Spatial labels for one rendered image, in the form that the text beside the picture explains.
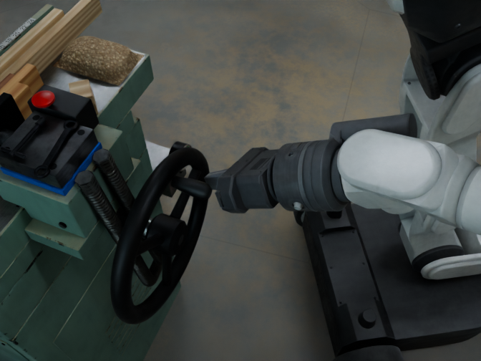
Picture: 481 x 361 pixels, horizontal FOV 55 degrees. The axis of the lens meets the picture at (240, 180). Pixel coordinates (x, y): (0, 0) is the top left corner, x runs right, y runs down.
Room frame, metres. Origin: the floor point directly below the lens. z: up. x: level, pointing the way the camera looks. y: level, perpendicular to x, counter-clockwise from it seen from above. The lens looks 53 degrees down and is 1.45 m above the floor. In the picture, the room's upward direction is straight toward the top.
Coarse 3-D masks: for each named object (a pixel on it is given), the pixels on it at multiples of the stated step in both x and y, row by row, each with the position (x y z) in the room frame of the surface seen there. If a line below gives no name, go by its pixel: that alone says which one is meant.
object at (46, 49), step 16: (96, 0) 0.83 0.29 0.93; (64, 16) 0.76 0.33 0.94; (80, 16) 0.78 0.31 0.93; (96, 16) 0.82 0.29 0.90; (48, 32) 0.72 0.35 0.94; (64, 32) 0.73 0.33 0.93; (80, 32) 0.77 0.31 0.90; (32, 48) 0.67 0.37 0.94; (48, 48) 0.69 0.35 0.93; (64, 48) 0.72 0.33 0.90; (16, 64) 0.63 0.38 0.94; (32, 64) 0.64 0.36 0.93; (48, 64) 0.67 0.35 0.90; (0, 80) 0.59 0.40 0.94
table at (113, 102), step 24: (48, 72) 0.65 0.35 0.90; (72, 72) 0.65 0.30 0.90; (144, 72) 0.68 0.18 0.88; (96, 96) 0.59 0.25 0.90; (120, 96) 0.60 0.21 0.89; (120, 120) 0.59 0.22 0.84; (0, 216) 0.35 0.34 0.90; (24, 216) 0.36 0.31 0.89; (0, 240) 0.31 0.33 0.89; (24, 240) 0.34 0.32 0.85; (48, 240) 0.33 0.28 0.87; (72, 240) 0.33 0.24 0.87; (96, 240) 0.34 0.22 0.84; (0, 264) 0.29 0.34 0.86
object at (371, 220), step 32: (320, 224) 0.76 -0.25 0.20; (352, 224) 0.76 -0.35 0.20; (384, 224) 0.78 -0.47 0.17; (320, 256) 0.66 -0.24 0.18; (352, 256) 0.65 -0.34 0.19; (384, 256) 0.66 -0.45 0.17; (320, 288) 0.59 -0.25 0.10; (352, 288) 0.55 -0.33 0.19; (384, 288) 0.56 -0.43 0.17; (416, 288) 0.56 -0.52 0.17; (448, 288) 0.56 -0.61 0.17; (480, 288) 0.56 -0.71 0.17; (352, 320) 0.45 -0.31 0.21; (384, 320) 0.45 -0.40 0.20; (416, 320) 0.46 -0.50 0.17; (448, 320) 0.46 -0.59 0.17; (480, 320) 0.46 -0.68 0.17
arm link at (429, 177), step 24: (360, 144) 0.32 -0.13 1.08; (384, 144) 0.31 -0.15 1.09; (408, 144) 0.30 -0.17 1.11; (432, 144) 0.30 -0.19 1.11; (360, 168) 0.30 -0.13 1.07; (384, 168) 0.29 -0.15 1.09; (408, 168) 0.28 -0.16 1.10; (432, 168) 0.27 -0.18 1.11; (456, 168) 0.27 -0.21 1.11; (480, 168) 0.28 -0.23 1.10; (384, 192) 0.27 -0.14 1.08; (408, 192) 0.26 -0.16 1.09; (432, 192) 0.25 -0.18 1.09; (456, 192) 0.25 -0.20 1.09; (432, 216) 0.25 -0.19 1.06; (456, 216) 0.24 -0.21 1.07
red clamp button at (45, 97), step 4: (40, 92) 0.47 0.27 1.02; (44, 92) 0.47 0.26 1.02; (48, 92) 0.47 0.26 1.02; (52, 92) 0.47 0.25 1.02; (36, 96) 0.46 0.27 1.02; (40, 96) 0.46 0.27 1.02; (44, 96) 0.46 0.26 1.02; (48, 96) 0.46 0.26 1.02; (52, 96) 0.46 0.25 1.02; (32, 100) 0.45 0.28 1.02; (36, 100) 0.45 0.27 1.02; (40, 100) 0.45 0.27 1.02; (44, 100) 0.45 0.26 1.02; (48, 100) 0.45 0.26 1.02; (52, 100) 0.45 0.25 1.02; (36, 104) 0.45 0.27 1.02; (40, 104) 0.45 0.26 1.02; (44, 104) 0.45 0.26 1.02; (48, 104) 0.45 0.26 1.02
